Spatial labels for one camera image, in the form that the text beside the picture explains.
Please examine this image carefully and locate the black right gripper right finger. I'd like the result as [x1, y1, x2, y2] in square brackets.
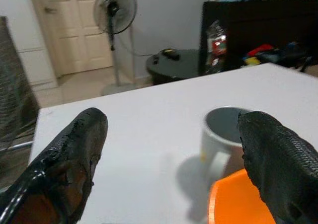
[238, 110, 318, 224]

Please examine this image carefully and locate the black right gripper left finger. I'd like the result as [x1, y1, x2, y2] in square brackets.
[0, 107, 109, 224]

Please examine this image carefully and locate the orange plastic bowl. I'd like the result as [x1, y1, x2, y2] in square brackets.
[208, 168, 276, 224]

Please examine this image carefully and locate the grey white mug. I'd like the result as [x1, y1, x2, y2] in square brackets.
[200, 105, 251, 184]

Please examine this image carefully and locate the black bag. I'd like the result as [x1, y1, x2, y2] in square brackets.
[258, 42, 313, 67]

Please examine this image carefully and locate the red packet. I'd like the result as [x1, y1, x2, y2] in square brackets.
[247, 44, 273, 57]

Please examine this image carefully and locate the cream panelled door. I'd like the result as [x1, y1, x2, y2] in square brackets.
[27, 0, 114, 85]

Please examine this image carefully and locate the clear plastic snack bag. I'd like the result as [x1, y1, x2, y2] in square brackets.
[205, 19, 228, 68]

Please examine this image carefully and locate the black glass side table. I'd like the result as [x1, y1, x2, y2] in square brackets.
[145, 49, 207, 85]

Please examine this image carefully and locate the black cabinet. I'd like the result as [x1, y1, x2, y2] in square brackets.
[198, 0, 318, 77]

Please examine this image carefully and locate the grey standing fan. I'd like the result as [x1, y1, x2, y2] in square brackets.
[93, 0, 139, 97]

